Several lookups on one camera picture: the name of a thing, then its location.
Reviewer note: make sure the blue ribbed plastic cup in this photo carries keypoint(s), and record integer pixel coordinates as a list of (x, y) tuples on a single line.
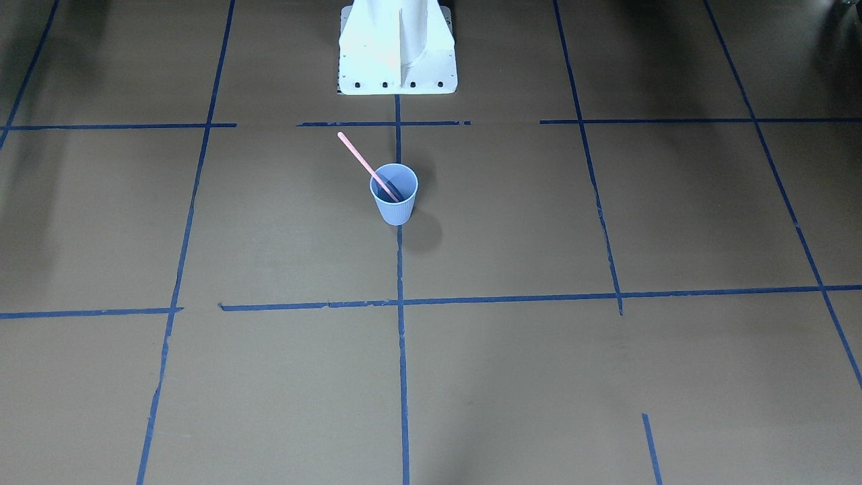
[(394, 189)]

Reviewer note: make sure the pink chopstick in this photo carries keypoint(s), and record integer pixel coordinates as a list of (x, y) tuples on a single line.
[(372, 172)]

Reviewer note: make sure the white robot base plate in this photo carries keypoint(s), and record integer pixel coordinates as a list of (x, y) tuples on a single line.
[(396, 48)]

